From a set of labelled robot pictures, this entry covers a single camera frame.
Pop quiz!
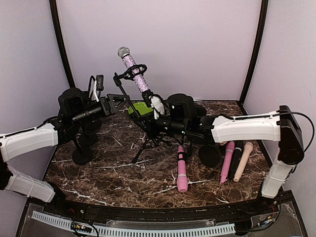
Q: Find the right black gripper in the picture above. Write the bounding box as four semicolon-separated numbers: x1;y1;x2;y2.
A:
134;110;189;138

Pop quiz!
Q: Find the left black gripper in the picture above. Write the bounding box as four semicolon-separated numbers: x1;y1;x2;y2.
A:
71;94;130;127

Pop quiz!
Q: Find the black tripod mic stand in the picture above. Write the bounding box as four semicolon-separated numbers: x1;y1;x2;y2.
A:
113;64;172;163

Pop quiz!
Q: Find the purple glitter microphone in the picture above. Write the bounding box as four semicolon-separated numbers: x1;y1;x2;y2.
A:
118;46;150;93

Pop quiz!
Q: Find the pink microphone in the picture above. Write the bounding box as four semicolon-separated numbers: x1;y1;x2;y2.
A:
220;141;235;184
177;145;188;193

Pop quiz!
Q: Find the black microphone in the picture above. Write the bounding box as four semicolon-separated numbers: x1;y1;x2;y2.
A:
228;141;244;180

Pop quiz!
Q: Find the black round-base mic stand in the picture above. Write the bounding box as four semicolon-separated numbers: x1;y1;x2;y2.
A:
84;120;102;131

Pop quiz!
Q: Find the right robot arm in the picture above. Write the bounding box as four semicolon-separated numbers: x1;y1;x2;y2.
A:
146;93;304;214

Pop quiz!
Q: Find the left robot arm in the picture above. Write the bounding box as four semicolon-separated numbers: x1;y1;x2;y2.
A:
0;87;130;215

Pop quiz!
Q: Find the black empty mic stand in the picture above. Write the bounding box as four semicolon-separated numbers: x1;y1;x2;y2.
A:
187;104;207;158

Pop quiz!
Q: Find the pink microphone front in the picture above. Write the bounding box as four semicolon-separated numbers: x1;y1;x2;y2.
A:
177;145;188;193

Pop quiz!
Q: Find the green plate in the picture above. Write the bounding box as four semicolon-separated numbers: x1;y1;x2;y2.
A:
128;102;153;119

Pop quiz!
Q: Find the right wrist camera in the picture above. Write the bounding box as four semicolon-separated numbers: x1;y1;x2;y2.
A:
142;89;165;119

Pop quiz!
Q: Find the left black frame post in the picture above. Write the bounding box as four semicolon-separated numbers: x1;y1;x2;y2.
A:
49;0;76;88

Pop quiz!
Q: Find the black frame post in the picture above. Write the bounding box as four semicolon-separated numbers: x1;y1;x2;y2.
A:
49;0;76;88
238;0;269;107

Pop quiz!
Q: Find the right black frame post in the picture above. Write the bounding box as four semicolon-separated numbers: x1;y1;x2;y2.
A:
238;0;269;107

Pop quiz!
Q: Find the white cable duct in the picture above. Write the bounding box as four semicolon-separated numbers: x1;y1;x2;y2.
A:
31;211;236;237

